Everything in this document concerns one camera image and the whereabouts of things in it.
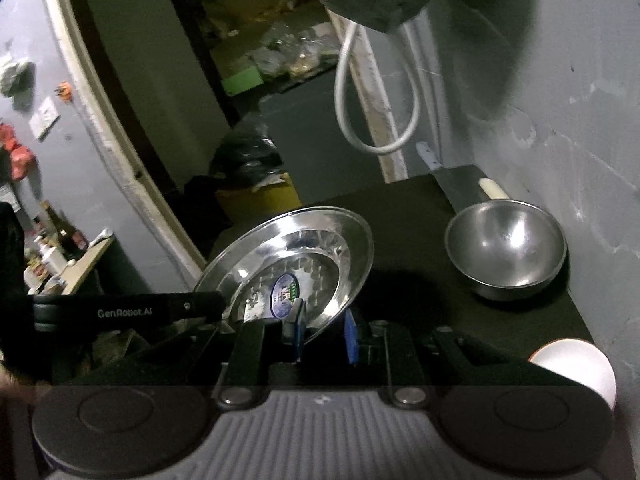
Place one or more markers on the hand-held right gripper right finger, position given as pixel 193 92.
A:
pixel 352 337

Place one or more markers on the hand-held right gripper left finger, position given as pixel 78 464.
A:
pixel 295 322

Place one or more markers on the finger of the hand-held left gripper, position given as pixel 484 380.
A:
pixel 150 310

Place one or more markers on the steel plate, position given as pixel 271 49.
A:
pixel 300 245

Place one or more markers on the white pump bottle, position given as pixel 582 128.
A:
pixel 52 257

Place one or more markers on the dark glass bottle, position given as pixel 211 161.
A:
pixel 70 237

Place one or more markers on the wooden counter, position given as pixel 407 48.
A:
pixel 85 262

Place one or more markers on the red plastic bags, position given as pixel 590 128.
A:
pixel 17 152

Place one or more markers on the black plastic bag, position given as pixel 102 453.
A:
pixel 245 155

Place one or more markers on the dark cabinet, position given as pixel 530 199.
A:
pixel 320 130

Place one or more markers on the white round object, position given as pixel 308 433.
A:
pixel 580 370

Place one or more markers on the green box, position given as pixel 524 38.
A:
pixel 242 81

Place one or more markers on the cluttered storage shelf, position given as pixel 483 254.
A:
pixel 270 25

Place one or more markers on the white door frame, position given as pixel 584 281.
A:
pixel 131 175

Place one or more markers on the white wall switch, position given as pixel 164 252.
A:
pixel 45 119

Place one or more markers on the orange wall hook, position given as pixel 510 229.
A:
pixel 65 91

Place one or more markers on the green item on wall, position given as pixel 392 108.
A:
pixel 17 76

